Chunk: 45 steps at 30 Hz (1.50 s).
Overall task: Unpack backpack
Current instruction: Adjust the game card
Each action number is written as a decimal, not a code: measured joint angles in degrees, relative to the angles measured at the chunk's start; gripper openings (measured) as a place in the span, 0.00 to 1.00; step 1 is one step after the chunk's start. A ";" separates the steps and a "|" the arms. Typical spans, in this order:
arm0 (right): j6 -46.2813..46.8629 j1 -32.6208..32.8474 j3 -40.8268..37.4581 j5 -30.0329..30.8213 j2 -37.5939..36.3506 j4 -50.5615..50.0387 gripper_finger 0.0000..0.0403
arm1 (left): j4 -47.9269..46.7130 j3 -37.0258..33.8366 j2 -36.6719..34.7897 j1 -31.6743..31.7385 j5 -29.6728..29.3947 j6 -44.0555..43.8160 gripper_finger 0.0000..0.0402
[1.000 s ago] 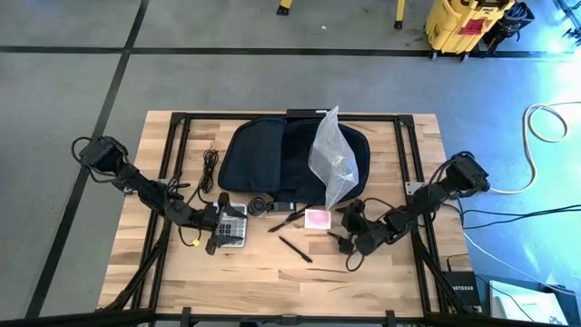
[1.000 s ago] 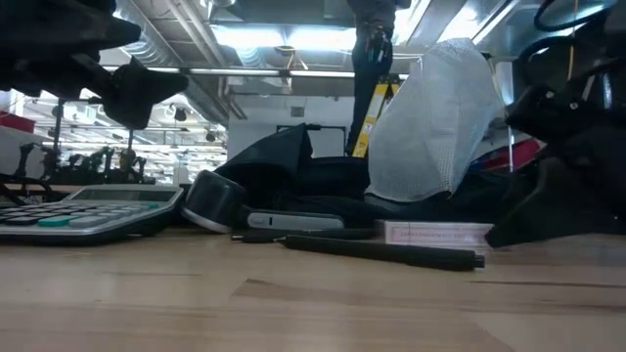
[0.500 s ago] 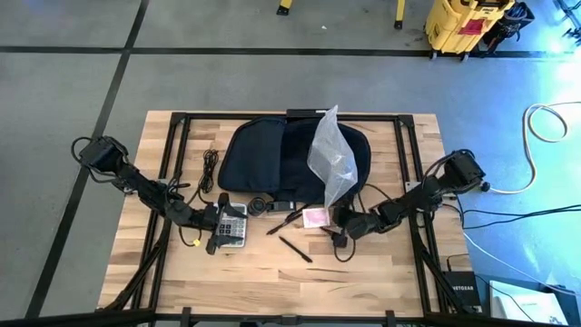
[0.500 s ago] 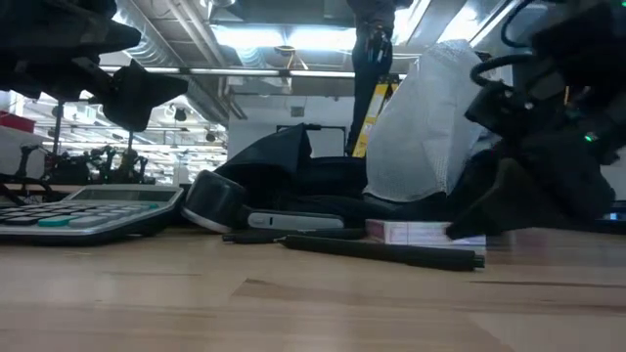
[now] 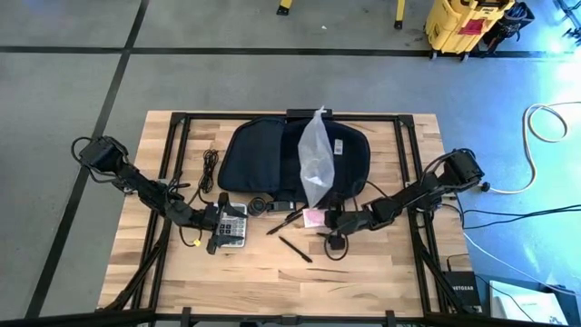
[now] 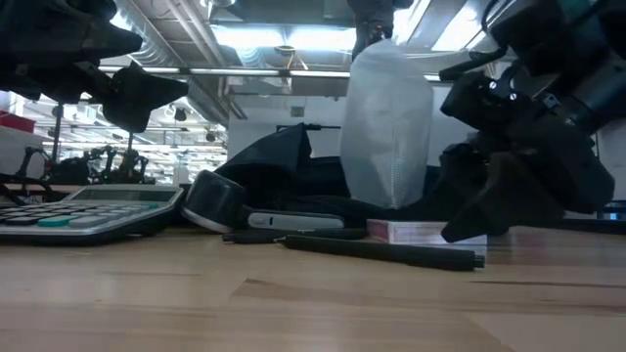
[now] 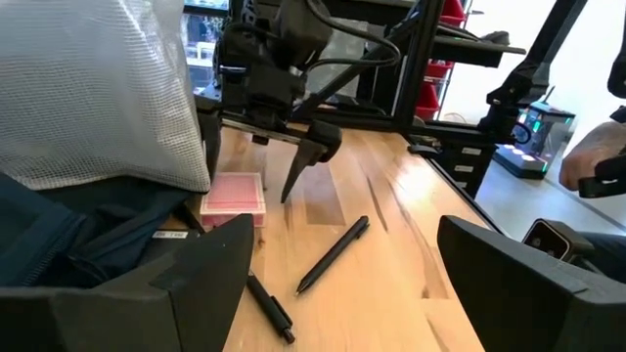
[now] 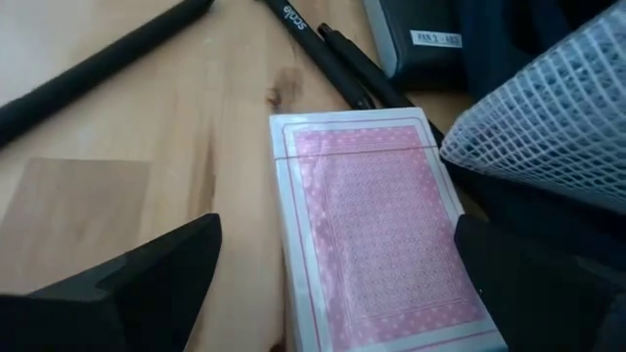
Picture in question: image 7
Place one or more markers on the black handheld controller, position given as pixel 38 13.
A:
pixel 606 183

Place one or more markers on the red bin shelf rack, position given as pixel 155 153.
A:
pixel 426 98

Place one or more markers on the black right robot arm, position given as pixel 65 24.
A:
pixel 298 24

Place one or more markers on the black click pen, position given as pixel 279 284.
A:
pixel 271 308
pixel 332 254

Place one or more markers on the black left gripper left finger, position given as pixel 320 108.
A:
pixel 122 318

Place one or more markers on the black drawer unit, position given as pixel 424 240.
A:
pixel 464 166

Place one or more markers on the navy blue backpack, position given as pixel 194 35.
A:
pixel 58 234

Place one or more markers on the black shelf tray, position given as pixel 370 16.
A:
pixel 469 49

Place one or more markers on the white square card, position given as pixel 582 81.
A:
pixel 234 198

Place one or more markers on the person's hand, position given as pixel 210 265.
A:
pixel 587 156

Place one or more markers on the RGB-lit computer case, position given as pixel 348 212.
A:
pixel 538 142

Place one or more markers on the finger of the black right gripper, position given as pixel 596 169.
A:
pixel 303 161
pixel 210 142

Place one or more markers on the white mesh zip pouch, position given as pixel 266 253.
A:
pixel 88 88

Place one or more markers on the small black square device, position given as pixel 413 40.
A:
pixel 552 239

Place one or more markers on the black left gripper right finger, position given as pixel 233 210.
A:
pixel 538 313

